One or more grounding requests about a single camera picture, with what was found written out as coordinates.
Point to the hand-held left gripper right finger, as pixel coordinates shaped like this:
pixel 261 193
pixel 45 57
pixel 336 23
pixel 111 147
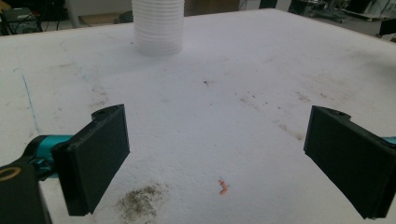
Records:
pixel 351 155

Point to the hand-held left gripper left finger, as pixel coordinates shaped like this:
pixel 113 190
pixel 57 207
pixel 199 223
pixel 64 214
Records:
pixel 93 158

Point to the stack of white paper cups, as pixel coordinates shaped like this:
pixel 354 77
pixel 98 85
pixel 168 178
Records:
pixel 158 26

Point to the orange scrap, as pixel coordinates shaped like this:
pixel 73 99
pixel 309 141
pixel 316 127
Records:
pixel 223 186

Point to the brown cardboard box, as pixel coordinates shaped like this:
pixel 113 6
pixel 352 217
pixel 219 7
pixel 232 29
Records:
pixel 211 6

